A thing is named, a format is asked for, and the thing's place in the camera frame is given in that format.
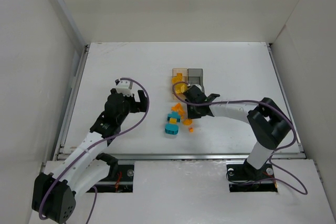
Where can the yellow peacock rounded lego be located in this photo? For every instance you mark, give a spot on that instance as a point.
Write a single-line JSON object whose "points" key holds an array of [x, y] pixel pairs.
{"points": [[180, 88]]}

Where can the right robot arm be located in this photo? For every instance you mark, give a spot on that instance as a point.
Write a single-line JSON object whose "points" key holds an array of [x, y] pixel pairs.
{"points": [[268, 123]]}

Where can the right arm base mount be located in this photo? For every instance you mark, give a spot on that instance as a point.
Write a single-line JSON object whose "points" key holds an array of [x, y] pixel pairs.
{"points": [[243, 178]]}

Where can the orange arch lego piece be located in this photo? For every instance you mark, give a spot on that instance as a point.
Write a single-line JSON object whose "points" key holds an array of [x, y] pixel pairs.
{"points": [[187, 122]]}

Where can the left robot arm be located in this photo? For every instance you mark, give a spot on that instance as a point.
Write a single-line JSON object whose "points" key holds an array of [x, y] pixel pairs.
{"points": [[55, 194]]}

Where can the teal rounded lego brick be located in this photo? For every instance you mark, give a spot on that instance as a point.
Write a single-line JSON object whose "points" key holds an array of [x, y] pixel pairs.
{"points": [[171, 129]]}

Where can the small yellow square lego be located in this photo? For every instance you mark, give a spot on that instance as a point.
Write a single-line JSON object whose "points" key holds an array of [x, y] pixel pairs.
{"points": [[173, 120]]}

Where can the yellow face lego piece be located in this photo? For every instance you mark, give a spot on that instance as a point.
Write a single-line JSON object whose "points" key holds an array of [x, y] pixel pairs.
{"points": [[179, 77]]}

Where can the aluminium front rail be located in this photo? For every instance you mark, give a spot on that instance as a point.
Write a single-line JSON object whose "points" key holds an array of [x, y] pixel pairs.
{"points": [[61, 157]]}

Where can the teal cross lego brick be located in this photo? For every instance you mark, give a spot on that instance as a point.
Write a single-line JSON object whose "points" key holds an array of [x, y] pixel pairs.
{"points": [[175, 116]]}

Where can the orange long lego brick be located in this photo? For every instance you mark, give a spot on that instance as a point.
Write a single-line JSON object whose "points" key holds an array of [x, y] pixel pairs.
{"points": [[178, 108]]}

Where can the grey transparent container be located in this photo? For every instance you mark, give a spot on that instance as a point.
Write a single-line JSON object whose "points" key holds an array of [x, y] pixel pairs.
{"points": [[195, 76]]}

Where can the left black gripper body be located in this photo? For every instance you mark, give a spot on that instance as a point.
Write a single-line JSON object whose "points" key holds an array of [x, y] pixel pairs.
{"points": [[134, 102]]}

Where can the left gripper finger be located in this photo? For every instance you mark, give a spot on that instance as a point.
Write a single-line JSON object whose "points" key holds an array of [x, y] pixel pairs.
{"points": [[143, 104], [113, 91]]}

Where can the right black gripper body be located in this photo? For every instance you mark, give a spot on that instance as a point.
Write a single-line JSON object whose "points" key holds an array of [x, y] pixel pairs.
{"points": [[199, 102]]}

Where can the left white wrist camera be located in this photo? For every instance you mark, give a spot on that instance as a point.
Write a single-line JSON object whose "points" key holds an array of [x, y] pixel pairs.
{"points": [[124, 87]]}

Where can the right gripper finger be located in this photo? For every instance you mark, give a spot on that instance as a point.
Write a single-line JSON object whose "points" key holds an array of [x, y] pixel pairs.
{"points": [[192, 112], [206, 111]]}

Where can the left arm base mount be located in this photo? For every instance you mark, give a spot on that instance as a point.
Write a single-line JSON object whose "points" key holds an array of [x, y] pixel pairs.
{"points": [[121, 182]]}

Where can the orange transparent container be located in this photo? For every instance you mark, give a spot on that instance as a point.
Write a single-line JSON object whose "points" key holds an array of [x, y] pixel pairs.
{"points": [[184, 72]]}

